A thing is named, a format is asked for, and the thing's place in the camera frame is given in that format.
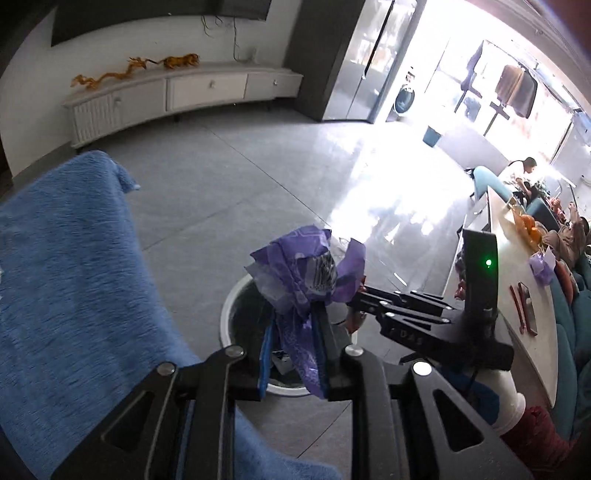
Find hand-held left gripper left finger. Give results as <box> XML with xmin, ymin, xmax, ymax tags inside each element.
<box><xmin>51</xmin><ymin>320</ymin><xmax>280</xmax><ymax>480</ymax></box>

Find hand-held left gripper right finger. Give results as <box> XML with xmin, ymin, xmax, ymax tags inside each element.
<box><xmin>307</xmin><ymin>298</ymin><xmax>534</xmax><ymax>480</ymax></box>

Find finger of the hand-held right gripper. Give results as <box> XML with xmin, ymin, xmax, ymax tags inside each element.
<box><xmin>376</xmin><ymin>308</ymin><xmax>452</xmax><ymax>330</ymax></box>
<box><xmin>351</xmin><ymin>285</ymin><xmax>457</xmax><ymax>315</ymax></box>

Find white trash bin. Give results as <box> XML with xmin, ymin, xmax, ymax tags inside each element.
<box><xmin>219</xmin><ymin>272</ymin><xmax>365</xmax><ymax>398</ymax></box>

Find purple plastic wrapper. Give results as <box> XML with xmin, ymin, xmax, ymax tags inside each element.
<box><xmin>249</xmin><ymin>224</ymin><xmax>368</xmax><ymax>400</ymax></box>

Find person's right forearm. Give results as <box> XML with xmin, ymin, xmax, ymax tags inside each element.
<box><xmin>443</xmin><ymin>364</ymin><xmax>527</xmax><ymax>437</ymax></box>

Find red chopsticks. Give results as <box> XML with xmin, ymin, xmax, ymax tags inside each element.
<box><xmin>509</xmin><ymin>285</ymin><xmax>527</xmax><ymax>333</ymax></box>

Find long white dining table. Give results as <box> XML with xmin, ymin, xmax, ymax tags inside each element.
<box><xmin>443</xmin><ymin>185</ymin><xmax>561</xmax><ymax>411</ymax></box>

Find black phone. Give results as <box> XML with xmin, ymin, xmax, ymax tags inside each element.
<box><xmin>517</xmin><ymin>281</ymin><xmax>539</xmax><ymax>336</ymax></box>

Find crumpled purple wrapper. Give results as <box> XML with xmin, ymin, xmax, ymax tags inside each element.
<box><xmin>529</xmin><ymin>251</ymin><xmax>555</xmax><ymax>284</ymax></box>

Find pile of oranges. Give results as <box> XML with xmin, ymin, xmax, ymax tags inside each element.
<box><xmin>512</xmin><ymin>210</ymin><xmax>543</xmax><ymax>243</ymax></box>

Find teal sofa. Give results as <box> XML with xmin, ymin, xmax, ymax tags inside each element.
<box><xmin>549</xmin><ymin>258</ymin><xmax>591</xmax><ymax>444</ymax></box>

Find light blue chair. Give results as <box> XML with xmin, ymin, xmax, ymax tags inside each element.
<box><xmin>471</xmin><ymin>165</ymin><xmax>509</xmax><ymax>204</ymax></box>

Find red cloth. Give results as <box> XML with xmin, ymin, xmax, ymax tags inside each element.
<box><xmin>502</xmin><ymin>405</ymin><xmax>580</xmax><ymax>480</ymax></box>

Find white washing machine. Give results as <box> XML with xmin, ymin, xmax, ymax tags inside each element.
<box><xmin>392</xmin><ymin>65</ymin><xmax>416</xmax><ymax>121</ymax></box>

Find dark grey hanging garment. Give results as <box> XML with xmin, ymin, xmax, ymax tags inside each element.
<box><xmin>515</xmin><ymin>69</ymin><xmax>539</xmax><ymax>119</ymax></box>

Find brown hanging jacket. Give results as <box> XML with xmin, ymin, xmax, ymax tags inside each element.
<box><xmin>496</xmin><ymin>65</ymin><xmax>522</xmax><ymax>107</ymax></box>

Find blue fluffy blanket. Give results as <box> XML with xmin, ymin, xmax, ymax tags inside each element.
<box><xmin>0</xmin><ymin>150</ymin><xmax>342</xmax><ymax>480</ymax></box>

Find dark blue hanging garment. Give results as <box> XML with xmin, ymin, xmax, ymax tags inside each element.
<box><xmin>459</xmin><ymin>41</ymin><xmax>485</xmax><ymax>93</ymax></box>

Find dark grey refrigerator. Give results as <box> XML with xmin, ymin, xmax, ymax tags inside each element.
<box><xmin>283</xmin><ymin>0</ymin><xmax>428</xmax><ymax>124</ymax></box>

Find white television cabinet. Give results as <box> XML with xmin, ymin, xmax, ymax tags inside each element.
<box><xmin>62</xmin><ymin>61</ymin><xmax>304</xmax><ymax>149</ymax></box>

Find golden tiger ornament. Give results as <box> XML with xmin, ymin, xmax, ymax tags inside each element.
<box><xmin>161</xmin><ymin>54</ymin><xmax>201</xmax><ymax>70</ymax></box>

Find golden dragon ornament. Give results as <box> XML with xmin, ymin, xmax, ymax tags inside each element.
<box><xmin>70</xmin><ymin>56</ymin><xmax>158</xmax><ymax>90</ymax></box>

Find black television cable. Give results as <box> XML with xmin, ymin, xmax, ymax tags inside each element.
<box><xmin>228</xmin><ymin>17</ymin><xmax>245</xmax><ymax>63</ymax></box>

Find wall-mounted black television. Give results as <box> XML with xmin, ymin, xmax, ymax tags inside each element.
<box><xmin>50</xmin><ymin>0</ymin><xmax>273</xmax><ymax>47</ymax></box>

